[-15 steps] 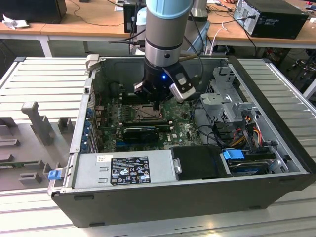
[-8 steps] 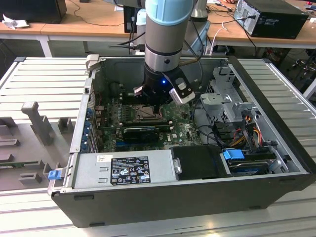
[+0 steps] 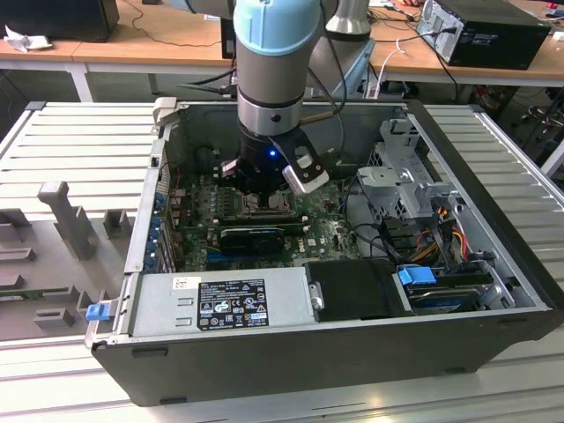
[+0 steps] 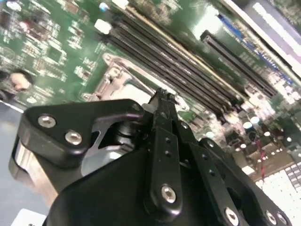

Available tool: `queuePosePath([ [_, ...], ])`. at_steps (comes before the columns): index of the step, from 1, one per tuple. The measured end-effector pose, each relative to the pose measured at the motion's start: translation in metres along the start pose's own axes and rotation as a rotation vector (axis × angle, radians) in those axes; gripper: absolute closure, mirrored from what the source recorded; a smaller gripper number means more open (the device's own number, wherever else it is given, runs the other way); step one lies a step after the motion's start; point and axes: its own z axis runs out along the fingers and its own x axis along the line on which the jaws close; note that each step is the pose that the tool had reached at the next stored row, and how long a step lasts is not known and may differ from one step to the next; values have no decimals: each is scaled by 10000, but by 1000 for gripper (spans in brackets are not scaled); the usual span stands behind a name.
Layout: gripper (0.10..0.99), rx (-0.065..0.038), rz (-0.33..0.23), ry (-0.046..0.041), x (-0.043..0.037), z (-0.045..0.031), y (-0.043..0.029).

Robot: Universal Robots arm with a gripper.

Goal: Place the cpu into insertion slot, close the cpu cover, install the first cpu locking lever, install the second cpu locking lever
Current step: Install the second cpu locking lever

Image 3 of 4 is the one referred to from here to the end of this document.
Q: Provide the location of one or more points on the thin metal locking lever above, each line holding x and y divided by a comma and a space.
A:
273, 213

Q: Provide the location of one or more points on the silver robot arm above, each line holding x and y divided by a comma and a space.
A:
275, 66

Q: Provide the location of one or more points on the CPU socket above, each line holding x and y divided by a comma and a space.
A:
245, 213

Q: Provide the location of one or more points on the black RAM slot white latches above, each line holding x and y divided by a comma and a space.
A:
264, 220

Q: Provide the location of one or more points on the black graphics card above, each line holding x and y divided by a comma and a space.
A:
251, 242

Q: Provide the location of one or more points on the green motherboard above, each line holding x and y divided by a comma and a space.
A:
326, 238

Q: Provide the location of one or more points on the blue card retention clip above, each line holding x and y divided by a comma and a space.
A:
152, 255
161, 199
155, 229

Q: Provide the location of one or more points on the small black box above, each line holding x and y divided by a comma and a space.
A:
227, 44

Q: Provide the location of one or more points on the silver metal drive cage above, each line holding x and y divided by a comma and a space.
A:
396, 189

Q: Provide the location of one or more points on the pale blue teach pendant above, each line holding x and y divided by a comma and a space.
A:
359, 66

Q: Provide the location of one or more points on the black plastic shroud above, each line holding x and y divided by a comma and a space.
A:
352, 286

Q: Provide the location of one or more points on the silver power supply unit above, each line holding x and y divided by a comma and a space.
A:
158, 308

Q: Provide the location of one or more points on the hard disk in blue carrier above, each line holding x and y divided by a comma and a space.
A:
416, 282

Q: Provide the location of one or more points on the black and silver PC case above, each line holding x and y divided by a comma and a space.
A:
308, 365

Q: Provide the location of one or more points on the blue case latch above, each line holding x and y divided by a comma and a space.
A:
98, 312

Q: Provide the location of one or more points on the grey parts rack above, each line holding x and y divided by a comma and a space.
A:
48, 260

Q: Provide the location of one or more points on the large black monitor box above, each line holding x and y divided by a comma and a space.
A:
57, 17

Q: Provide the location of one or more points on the green RAM stick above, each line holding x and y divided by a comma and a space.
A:
31, 294

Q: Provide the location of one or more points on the crumpled white paper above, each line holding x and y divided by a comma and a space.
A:
26, 42

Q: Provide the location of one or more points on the black desktop PC tower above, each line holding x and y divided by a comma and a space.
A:
498, 44

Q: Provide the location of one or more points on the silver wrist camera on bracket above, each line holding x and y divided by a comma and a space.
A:
308, 176

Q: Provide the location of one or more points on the wooden desk white frame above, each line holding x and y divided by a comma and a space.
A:
423, 66
145, 48

